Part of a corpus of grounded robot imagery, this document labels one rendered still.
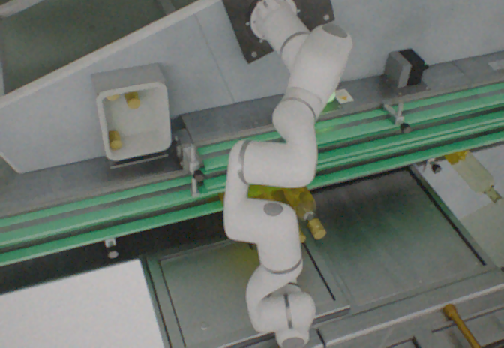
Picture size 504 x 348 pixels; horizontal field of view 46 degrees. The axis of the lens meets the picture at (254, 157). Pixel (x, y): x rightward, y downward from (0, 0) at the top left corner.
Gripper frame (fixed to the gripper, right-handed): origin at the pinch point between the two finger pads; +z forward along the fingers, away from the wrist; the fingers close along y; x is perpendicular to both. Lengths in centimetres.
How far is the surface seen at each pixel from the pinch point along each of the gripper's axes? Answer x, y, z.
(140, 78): 33, 34, 27
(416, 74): -46, 19, 45
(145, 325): 34.3, -12.1, -14.1
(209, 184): 16.8, 6.2, 16.1
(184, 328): 24.9, -12.5, -15.5
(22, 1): 72, 27, 80
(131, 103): 36, 27, 26
